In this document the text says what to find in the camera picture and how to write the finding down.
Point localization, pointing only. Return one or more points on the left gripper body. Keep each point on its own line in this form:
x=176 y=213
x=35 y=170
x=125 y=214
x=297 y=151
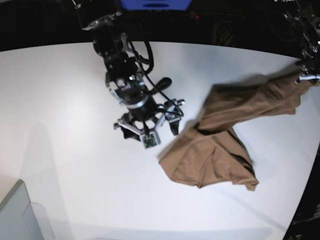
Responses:
x=310 y=70

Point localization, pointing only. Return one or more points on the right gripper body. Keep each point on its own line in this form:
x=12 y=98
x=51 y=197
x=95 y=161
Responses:
x=150 y=121

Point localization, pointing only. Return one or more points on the brown t-shirt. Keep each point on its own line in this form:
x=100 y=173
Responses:
x=210 y=152

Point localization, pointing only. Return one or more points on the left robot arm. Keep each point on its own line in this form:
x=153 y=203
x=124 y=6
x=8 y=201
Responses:
x=304 y=16

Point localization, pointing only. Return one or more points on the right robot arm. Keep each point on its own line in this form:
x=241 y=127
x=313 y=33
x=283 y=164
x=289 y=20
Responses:
x=128 y=82

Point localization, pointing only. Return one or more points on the black power strip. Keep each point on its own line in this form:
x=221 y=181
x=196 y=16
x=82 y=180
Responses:
x=215 y=17

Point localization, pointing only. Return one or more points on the blue box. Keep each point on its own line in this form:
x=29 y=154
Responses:
x=179 y=5

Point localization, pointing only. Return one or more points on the grey plastic bin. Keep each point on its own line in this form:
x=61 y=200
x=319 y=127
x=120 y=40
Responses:
x=21 y=219

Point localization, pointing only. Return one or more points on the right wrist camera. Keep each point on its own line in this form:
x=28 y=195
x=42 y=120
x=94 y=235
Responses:
x=150 y=140

